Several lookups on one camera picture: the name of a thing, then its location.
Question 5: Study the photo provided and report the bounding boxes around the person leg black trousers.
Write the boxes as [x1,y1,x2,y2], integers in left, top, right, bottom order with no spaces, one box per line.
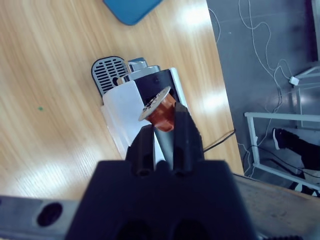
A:
[279,128,320,179]

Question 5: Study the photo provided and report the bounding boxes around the white capsule coffee machine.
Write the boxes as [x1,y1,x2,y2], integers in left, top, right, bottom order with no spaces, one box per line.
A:
[101,57,193,161]

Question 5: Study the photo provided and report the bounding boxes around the white floor cable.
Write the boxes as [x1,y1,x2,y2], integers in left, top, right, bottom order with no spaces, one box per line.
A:
[207,7,222,46]
[237,0,295,83]

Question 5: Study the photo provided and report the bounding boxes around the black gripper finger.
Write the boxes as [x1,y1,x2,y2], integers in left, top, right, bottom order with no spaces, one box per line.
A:
[124,124,157,177]
[172,102,205,177]

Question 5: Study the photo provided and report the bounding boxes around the teal plastic tray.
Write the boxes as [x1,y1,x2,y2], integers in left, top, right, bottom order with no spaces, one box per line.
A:
[103,0,164,26]

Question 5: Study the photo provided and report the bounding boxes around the black sneaker white sole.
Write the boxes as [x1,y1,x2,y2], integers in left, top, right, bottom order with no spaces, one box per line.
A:
[272,127,289,151]

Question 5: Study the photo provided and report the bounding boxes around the black power cable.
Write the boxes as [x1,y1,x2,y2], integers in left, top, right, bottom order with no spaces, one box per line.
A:
[202,128,237,152]

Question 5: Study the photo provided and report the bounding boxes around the white metal table frame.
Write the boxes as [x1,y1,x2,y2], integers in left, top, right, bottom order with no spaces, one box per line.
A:
[244,111,320,194]

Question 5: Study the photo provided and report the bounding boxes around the black drip tray metal grille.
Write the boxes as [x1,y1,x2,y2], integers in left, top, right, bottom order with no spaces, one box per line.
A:
[91,55,126,97]

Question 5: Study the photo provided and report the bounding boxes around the orange coffee capsule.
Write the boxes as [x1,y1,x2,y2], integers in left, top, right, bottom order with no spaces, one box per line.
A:
[138,85,177,133]

